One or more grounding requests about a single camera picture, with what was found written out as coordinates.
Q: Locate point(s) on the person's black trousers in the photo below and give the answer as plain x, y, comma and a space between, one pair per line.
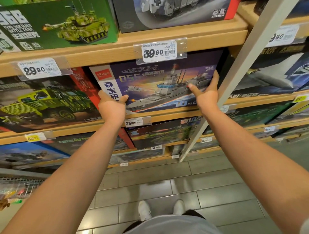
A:
133, 225

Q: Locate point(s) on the wooden shelf unit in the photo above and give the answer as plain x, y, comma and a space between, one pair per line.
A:
193, 33

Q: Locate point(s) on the green display carton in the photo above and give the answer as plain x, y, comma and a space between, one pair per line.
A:
58, 24

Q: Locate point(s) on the person's left hand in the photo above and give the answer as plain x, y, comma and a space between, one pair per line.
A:
113, 110

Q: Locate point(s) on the row of Challenger tank boxes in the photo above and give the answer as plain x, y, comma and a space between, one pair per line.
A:
174, 12

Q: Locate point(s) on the green armoured truck box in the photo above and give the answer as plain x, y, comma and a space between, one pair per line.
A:
43, 103

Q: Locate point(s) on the person's right hand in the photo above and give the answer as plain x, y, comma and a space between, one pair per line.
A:
206, 96

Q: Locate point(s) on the purple 055 warship box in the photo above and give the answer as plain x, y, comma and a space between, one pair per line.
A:
159, 82

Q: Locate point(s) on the person's left forearm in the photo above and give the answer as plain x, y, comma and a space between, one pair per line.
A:
62, 188

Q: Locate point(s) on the person's grey clothing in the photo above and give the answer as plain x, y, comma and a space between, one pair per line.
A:
174, 225

